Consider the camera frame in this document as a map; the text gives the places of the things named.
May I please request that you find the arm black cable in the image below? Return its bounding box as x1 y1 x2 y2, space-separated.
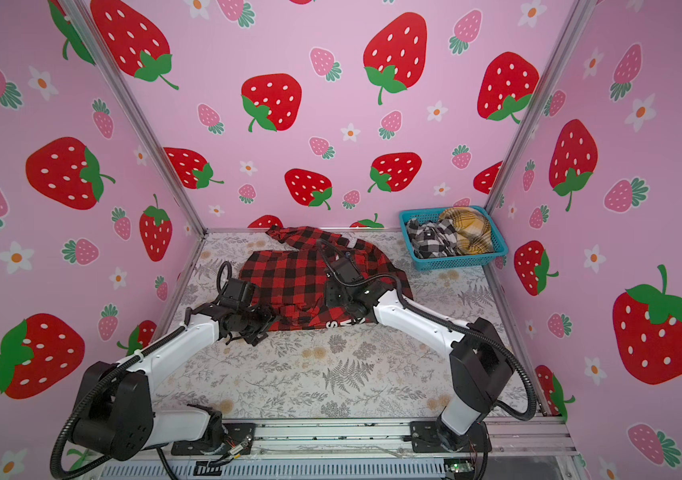
48 260 234 480
322 254 539 421

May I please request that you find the black white plaid shirt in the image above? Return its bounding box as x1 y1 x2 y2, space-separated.
406 218 461 260

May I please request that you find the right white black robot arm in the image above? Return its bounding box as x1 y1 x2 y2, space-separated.
326 273 524 451

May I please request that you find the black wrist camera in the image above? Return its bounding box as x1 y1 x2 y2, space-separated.
330 256 364 285
219 278 256 310

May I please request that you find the teal plastic basket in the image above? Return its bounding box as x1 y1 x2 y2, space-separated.
399 206 509 271

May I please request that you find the red black plaid shirt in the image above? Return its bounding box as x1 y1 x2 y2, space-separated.
239 226 413 331

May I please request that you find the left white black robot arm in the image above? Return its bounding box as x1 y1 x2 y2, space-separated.
58 302 277 461

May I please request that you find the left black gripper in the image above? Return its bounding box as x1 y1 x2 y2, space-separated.
239 299 284 344

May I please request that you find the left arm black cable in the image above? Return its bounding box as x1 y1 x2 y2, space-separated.
48 260 234 480

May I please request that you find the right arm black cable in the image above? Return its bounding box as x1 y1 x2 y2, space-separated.
322 254 539 421

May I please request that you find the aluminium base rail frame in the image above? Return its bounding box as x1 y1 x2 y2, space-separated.
70 416 588 480

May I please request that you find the yellow plaid shirt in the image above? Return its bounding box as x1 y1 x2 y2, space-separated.
440 207 495 255

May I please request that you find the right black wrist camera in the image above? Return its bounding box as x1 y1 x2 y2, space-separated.
330 256 364 285

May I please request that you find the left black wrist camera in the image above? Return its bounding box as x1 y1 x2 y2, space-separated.
219 278 256 310

